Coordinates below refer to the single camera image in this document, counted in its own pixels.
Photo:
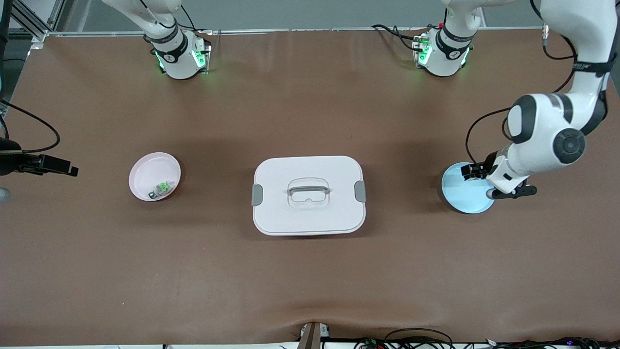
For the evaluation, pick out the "light blue round plate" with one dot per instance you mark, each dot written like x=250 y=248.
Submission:
x=465 y=196

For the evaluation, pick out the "green push-button switch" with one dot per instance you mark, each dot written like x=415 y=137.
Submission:
x=163 y=187

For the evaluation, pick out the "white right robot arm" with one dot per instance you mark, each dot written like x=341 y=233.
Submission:
x=179 y=63

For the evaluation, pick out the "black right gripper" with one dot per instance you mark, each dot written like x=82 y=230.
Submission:
x=9 y=163

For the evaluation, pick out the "metal clamp bracket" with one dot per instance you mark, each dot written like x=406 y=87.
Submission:
x=312 y=337

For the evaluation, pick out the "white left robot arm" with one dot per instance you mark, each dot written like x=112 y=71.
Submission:
x=542 y=140

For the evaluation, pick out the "brown table cover mat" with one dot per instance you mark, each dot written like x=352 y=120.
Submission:
x=310 y=276

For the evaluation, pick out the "pale pink round plate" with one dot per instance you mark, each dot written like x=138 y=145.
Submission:
x=152 y=172

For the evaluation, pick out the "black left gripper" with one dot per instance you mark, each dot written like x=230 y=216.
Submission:
x=488 y=163

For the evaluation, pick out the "aluminium frame strut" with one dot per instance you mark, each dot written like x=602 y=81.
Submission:
x=29 y=22

